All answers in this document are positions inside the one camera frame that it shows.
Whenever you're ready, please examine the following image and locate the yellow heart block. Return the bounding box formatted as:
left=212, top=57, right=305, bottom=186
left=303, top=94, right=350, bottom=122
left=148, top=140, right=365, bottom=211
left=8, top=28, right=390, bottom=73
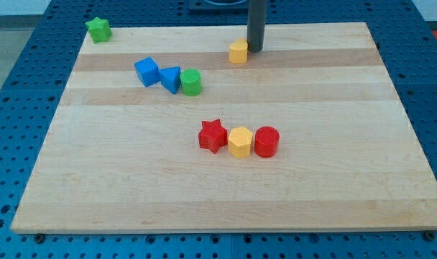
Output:
left=229, top=38, right=248, bottom=64

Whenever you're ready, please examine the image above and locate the wooden board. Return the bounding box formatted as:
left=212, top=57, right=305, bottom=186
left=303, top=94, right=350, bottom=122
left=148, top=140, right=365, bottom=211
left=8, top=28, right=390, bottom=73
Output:
left=11, top=22, right=437, bottom=234

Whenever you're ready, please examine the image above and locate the red star block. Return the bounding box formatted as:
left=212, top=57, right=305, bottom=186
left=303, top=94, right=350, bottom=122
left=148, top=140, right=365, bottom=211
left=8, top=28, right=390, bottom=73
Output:
left=198, top=119, right=228, bottom=154

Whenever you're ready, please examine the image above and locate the yellow hexagon block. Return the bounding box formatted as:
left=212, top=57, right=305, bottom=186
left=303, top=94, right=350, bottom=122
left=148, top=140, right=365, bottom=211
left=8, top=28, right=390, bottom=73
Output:
left=228, top=127, right=253, bottom=158

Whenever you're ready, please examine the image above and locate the red cylinder block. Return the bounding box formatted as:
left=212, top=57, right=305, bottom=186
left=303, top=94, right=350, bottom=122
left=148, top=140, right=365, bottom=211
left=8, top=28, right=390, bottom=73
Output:
left=254, top=126, right=280, bottom=158

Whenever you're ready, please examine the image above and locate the green cylinder block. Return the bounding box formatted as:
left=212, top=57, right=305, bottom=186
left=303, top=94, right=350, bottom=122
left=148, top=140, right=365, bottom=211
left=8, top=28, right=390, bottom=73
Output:
left=180, top=68, right=202, bottom=96

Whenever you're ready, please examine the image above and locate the blue triangle block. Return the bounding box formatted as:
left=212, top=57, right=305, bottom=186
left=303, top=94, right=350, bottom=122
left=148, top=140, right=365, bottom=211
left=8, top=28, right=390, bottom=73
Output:
left=159, top=66, right=181, bottom=94

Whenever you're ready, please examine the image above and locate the blue cube block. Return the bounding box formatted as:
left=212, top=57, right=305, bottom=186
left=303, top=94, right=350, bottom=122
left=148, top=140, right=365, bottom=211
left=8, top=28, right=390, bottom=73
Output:
left=134, top=57, right=160, bottom=87

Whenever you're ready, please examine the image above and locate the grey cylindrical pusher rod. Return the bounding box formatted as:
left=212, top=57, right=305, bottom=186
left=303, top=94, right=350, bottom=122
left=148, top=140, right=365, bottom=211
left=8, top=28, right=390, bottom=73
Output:
left=247, top=0, right=267, bottom=53

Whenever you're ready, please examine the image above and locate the green star block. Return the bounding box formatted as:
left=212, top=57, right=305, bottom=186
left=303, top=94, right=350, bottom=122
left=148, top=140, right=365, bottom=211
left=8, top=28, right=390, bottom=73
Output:
left=86, top=17, right=112, bottom=43

